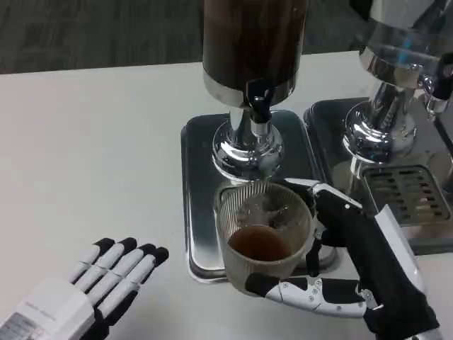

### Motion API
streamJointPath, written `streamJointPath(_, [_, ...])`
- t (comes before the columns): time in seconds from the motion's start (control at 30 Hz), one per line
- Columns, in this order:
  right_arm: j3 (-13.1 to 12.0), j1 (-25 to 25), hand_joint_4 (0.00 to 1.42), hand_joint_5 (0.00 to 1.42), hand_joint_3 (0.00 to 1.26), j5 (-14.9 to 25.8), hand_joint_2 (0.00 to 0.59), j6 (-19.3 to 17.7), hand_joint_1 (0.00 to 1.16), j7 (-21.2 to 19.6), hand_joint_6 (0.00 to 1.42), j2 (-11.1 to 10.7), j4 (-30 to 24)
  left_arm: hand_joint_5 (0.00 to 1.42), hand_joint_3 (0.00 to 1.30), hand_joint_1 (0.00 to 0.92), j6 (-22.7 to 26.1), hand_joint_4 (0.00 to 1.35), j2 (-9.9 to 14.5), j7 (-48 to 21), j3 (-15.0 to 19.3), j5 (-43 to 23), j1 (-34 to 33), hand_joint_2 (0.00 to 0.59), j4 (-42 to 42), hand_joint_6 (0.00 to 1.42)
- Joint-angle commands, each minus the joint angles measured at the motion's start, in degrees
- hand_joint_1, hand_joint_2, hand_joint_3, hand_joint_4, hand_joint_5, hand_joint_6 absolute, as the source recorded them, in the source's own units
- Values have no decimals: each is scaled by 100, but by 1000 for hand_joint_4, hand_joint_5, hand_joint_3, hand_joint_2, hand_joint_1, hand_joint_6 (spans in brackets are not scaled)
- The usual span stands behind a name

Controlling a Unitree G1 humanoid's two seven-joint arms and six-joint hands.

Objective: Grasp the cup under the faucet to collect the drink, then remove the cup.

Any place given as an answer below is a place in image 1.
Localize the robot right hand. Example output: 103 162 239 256
244 178 441 336

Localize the steel drip tray base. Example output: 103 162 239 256
180 109 337 283
303 97 453 256

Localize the dark drink dispenser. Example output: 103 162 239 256
201 0 308 187

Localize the steel drip grid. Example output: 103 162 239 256
360 164 452 227
214 183 245 212

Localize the black dispenser tap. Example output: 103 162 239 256
419 51 453 121
246 78 273 137

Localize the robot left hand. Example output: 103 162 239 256
0 237 170 340

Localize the clear empty drink dispenser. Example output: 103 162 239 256
343 0 453 167

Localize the clear ribbed glass cup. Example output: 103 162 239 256
215 182 314 293

